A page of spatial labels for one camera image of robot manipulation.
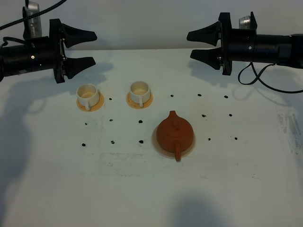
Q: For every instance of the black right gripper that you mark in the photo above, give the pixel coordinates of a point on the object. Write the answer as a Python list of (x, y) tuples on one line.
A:
[(237, 44)]

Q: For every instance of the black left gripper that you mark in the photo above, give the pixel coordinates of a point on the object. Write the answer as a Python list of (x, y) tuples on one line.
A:
[(62, 34)]

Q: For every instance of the brown clay teapot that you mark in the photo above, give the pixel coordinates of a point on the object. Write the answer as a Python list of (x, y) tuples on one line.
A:
[(175, 135)]

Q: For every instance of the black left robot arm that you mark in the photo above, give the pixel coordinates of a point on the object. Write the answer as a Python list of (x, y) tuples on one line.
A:
[(45, 53)]

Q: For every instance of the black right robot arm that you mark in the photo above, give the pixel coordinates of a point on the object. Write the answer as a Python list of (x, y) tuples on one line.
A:
[(283, 50)]

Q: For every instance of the beige round teapot coaster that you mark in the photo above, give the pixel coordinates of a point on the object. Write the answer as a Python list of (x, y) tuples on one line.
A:
[(166, 154)]

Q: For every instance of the left white teacup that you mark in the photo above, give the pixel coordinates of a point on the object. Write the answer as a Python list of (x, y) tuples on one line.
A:
[(87, 96)]

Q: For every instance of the white teacup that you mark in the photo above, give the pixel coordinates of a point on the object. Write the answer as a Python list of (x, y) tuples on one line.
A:
[(87, 96), (140, 93)]

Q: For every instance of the left orange coaster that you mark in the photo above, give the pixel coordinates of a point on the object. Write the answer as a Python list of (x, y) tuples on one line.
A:
[(97, 106)]

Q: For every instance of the orange coaster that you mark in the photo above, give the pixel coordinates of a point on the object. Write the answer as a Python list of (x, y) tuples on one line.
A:
[(137, 106), (97, 106)]

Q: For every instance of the right orange coaster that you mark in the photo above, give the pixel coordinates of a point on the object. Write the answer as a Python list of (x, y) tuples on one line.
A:
[(137, 106)]

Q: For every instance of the right white teacup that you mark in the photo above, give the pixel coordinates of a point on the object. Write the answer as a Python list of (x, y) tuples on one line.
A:
[(140, 93)]

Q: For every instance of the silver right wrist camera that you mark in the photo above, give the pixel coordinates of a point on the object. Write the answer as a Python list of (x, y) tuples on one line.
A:
[(244, 22)]

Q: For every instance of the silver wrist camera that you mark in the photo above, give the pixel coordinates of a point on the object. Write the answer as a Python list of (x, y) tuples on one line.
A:
[(32, 27), (244, 22)]

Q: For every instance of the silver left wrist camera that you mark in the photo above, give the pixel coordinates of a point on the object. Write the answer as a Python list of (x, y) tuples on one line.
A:
[(32, 27)]

